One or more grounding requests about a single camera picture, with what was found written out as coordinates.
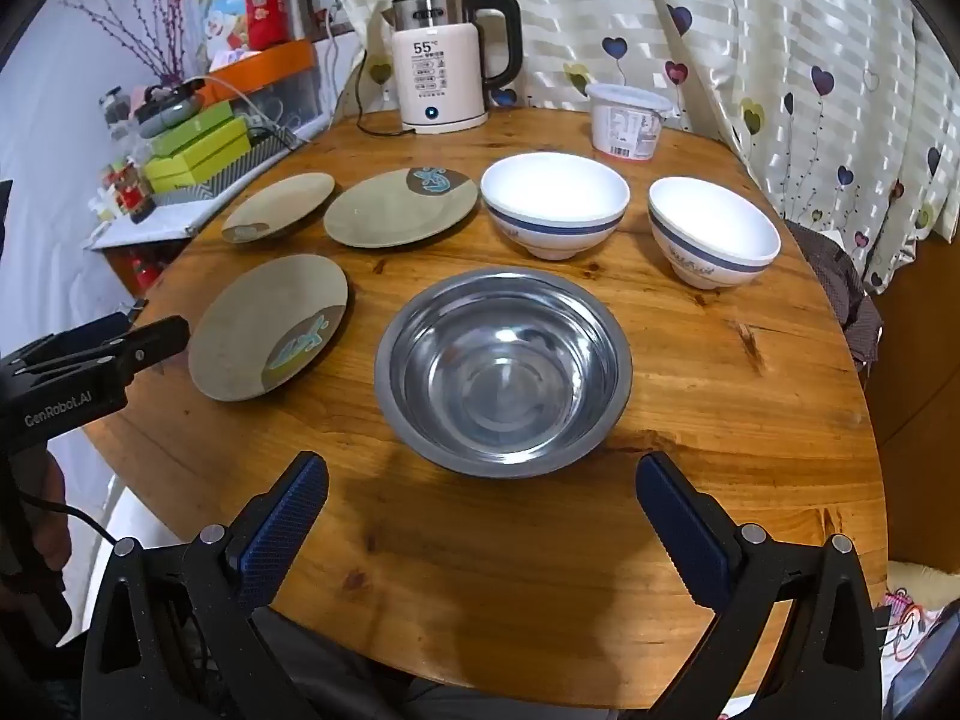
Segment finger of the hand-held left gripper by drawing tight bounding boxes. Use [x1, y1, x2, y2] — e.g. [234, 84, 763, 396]
[0, 302, 147, 380]
[105, 315, 191, 385]

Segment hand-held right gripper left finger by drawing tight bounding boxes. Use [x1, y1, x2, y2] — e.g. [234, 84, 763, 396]
[81, 451, 331, 720]

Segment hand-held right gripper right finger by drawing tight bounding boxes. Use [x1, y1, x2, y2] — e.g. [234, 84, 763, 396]
[636, 451, 882, 720]

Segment olive plate with fish print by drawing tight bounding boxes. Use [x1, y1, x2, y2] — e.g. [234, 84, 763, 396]
[323, 166, 479, 249]
[222, 172, 336, 245]
[187, 253, 350, 402]

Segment stainless steel bowl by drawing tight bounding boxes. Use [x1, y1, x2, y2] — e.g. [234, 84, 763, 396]
[373, 266, 635, 479]

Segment white bowl with blue band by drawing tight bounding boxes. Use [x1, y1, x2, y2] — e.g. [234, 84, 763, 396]
[480, 153, 631, 262]
[647, 177, 782, 292]

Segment white shelf board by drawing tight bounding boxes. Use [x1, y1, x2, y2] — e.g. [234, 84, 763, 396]
[82, 142, 301, 250]

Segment black white striped box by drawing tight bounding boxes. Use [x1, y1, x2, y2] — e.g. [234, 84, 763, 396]
[150, 127, 301, 205]

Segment lime green flat box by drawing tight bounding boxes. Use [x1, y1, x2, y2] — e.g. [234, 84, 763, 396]
[142, 120, 252, 192]

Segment grey round device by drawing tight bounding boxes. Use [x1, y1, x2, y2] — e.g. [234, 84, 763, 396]
[135, 82, 207, 137]

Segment dark green flat box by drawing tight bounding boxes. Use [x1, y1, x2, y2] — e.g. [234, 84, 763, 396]
[150, 101, 235, 147]

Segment glass jar with dark lid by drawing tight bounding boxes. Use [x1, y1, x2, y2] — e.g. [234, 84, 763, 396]
[101, 86, 132, 143]

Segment white fluffy cloth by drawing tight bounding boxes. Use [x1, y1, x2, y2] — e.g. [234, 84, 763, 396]
[889, 559, 960, 599]

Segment purple flower branches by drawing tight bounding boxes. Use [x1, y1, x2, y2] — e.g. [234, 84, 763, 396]
[64, 0, 196, 87]

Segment wooden cabinet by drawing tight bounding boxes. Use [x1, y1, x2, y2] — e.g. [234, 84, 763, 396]
[862, 225, 960, 563]

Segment dark checked cloth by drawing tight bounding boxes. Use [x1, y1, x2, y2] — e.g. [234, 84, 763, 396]
[784, 219, 884, 391]

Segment clear storage box orange lid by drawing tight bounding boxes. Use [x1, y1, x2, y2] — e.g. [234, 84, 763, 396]
[199, 40, 335, 143]

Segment white electric kettle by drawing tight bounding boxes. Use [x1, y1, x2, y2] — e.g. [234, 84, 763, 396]
[380, 0, 524, 135]

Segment white plastic tub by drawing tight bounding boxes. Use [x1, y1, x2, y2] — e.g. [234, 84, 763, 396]
[586, 82, 670, 164]

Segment heart print curtain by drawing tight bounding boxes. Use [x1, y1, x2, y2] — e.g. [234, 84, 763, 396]
[321, 0, 960, 297]

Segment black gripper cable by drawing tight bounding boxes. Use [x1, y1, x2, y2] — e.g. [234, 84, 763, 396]
[19, 491, 121, 548]

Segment white cable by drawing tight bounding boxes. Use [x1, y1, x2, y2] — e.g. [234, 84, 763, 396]
[206, 75, 305, 147]

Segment black kettle cable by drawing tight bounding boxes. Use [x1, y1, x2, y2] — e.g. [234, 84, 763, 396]
[352, 51, 421, 140]

